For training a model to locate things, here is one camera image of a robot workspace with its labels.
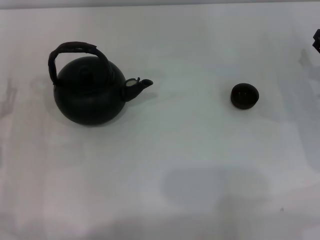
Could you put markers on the black round teapot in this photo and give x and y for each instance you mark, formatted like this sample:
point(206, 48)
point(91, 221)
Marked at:
point(87, 105)

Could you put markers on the small dark teacup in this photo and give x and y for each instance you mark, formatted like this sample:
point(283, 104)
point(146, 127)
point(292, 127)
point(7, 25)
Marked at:
point(244, 96)

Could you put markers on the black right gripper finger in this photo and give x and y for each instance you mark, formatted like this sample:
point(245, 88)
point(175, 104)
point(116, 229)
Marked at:
point(317, 35)
point(317, 48)

